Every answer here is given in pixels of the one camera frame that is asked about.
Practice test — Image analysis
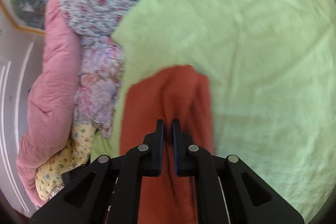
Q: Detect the orange knit sweater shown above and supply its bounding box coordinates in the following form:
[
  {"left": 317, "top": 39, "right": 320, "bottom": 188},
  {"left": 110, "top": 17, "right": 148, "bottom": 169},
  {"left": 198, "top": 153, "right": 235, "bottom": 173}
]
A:
[{"left": 120, "top": 65, "right": 213, "bottom": 223}]

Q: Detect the yellow cartoon print cloth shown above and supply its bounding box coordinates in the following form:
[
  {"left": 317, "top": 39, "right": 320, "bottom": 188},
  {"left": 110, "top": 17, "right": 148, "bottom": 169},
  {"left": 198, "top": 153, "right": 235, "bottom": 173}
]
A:
[{"left": 35, "top": 123, "right": 97, "bottom": 201}]

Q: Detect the pink padded comforter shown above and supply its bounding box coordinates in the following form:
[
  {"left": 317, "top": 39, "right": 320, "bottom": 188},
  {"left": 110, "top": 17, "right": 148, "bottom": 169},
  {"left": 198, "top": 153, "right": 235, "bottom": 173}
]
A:
[{"left": 16, "top": 0, "right": 80, "bottom": 206}]

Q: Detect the purple floral pillow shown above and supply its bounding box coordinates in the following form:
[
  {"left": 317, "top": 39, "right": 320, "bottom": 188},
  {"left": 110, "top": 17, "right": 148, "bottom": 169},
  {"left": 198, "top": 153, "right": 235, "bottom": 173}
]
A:
[{"left": 74, "top": 36, "right": 125, "bottom": 139}]

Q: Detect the white panelled door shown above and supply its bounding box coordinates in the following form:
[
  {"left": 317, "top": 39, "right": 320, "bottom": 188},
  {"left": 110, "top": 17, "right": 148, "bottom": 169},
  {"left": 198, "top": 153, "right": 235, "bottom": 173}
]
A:
[{"left": 0, "top": 13, "right": 44, "bottom": 217}]

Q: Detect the light green bed sheet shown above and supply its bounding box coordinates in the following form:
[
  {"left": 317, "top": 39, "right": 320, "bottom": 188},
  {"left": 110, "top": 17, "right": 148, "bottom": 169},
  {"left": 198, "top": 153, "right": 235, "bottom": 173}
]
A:
[{"left": 92, "top": 0, "right": 335, "bottom": 222}]

